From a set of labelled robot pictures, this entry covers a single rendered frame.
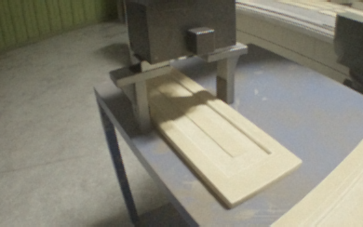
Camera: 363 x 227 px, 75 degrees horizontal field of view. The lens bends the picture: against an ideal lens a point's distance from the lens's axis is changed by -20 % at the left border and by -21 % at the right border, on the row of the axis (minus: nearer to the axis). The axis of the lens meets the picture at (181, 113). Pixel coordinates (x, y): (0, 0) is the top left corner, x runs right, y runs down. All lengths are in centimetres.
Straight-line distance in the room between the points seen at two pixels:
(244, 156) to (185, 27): 29
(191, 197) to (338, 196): 29
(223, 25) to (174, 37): 13
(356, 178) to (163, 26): 50
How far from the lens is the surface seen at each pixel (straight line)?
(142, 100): 66
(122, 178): 122
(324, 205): 54
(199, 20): 62
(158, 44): 58
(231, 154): 60
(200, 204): 53
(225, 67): 76
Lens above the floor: 145
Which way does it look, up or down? 32 degrees down
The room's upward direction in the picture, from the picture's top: 4 degrees counter-clockwise
